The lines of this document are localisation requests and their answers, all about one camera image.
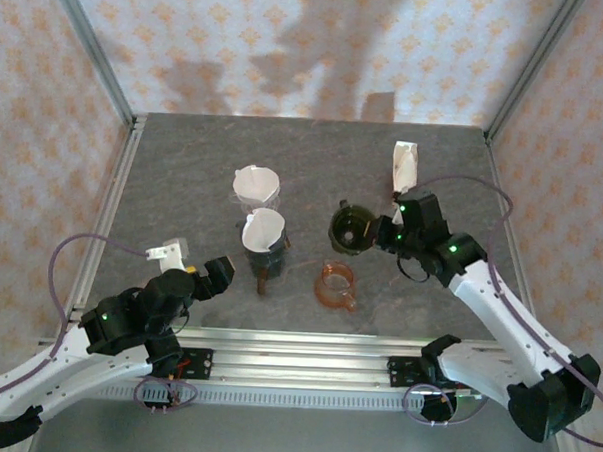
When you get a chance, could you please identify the aluminium left frame post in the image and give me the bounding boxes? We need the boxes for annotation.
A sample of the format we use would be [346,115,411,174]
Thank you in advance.
[40,0,142,125]

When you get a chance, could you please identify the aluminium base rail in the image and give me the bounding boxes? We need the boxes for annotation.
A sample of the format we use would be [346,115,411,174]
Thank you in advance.
[172,325,483,396]

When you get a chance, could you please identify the aluminium left table side rail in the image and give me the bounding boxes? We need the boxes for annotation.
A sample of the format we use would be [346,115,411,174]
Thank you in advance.
[66,113,148,330]

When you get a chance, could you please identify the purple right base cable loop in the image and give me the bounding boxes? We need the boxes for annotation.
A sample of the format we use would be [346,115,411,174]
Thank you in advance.
[402,383,489,429]

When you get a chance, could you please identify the aluminium right table side rail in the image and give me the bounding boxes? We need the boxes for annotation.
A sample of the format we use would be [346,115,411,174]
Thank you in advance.
[476,133,542,317]

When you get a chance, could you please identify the aluminium table side rail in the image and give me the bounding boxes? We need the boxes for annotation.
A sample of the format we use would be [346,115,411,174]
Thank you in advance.
[66,113,148,330]
[476,133,542,317]

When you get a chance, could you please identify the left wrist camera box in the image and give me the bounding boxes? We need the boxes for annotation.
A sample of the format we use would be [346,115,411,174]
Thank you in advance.
[145,236,190,274]

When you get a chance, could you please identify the aluminium right frame post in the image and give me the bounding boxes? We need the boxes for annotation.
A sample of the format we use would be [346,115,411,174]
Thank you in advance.
[484,0,586,145]

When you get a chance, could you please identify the grey ribbed coffee dripper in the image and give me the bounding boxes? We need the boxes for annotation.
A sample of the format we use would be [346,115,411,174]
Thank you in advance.
[242,222,295,267]

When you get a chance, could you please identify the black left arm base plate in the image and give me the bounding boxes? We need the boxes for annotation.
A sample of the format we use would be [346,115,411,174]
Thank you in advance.
[174,348,215,382]

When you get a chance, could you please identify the grey octagonal server wooden handle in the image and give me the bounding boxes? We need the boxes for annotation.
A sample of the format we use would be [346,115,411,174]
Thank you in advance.
[242,253,287,298]

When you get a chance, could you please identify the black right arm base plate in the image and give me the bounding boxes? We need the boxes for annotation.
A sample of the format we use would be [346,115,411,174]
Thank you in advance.
[388,357,427,391]

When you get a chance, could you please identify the aluminium frame post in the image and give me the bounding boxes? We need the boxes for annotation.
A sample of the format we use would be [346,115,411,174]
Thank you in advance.
[40,0,142,125]
[484,0,586,145]

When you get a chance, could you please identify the dark green coffee dripper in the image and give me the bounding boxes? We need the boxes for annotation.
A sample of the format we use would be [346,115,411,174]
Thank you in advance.
[328,198,381,259]

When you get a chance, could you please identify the grey slotted cable duct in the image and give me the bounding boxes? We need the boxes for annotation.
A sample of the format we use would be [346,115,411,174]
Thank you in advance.
[93,381,425,416]

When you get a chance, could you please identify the brown transparent coffee dripper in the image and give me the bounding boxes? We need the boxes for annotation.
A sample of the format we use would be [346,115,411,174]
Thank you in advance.
[312,259,361,315]

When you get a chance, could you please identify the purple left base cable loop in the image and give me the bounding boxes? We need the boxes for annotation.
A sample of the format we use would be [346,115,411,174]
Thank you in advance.
[132,376,197,416]

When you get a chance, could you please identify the grey metal panel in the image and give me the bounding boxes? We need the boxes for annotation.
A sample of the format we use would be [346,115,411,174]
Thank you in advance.
[25,393,569,452]

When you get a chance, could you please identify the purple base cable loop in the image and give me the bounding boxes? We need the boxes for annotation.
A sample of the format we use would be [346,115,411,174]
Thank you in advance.
[402,383,489,429]
[132,376,197,416]

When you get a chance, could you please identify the white orange filter package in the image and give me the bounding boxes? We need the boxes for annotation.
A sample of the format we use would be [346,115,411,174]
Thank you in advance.
[388,139,420,203]

